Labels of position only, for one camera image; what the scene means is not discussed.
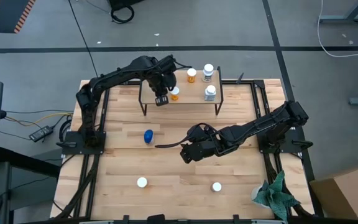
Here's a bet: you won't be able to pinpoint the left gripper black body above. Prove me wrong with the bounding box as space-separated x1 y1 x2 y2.
150 72 178 96

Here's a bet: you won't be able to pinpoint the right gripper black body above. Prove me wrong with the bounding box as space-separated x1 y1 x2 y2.
181 136 222 158

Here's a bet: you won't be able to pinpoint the clear bottle blue cap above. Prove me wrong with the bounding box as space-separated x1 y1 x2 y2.
143 129 155 146

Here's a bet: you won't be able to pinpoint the white supplement facts bottle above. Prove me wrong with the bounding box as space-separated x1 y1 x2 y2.
204 85 217 102

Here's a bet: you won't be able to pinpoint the white aspirin bottle green label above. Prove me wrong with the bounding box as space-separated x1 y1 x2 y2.
201 63 214 83

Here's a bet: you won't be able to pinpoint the wooden shelf black metal legs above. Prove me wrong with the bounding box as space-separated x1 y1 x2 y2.
137 65 224 116

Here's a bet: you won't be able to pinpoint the green crumpled cloth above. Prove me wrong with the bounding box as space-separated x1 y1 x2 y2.
252 170 301 222

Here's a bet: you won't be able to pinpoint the black equipment case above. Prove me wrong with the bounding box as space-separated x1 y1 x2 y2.
107 0 145 10

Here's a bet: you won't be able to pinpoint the black power adapter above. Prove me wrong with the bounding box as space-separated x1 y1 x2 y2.
29 125 55 143

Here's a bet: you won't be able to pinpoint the black metal stand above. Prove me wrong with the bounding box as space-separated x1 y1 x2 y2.
0 146 62 224

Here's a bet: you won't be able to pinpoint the brown cardboard box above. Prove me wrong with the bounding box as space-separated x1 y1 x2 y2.
309 162 358 222

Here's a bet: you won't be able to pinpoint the black mat orange striped edge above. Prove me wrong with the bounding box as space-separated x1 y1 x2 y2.
0 0 37 34

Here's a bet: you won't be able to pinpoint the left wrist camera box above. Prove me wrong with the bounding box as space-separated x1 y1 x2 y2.
154 94 170 108

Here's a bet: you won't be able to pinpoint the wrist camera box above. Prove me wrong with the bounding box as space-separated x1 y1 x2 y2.
179 144 202 165
154 94 170 108

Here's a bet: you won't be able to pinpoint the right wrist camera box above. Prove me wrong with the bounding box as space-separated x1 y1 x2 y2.
179 144 202 165

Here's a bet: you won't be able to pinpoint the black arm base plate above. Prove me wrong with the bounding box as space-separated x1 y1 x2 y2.
256 129 301 154
61 130 107 156

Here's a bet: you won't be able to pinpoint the coiled black cable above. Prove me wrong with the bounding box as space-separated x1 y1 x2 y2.
110 4 135 24

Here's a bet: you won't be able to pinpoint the black aluminium table frame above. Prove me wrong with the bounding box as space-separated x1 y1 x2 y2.
53 79 324 224

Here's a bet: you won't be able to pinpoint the long thin black cable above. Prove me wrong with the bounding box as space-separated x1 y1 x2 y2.
68 0 99 78

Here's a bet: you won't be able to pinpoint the yellow floor cable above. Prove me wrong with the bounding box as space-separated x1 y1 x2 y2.
4 112 73 128

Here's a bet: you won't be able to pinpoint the white floor cable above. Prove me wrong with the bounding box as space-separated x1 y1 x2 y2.
316 0 358 58

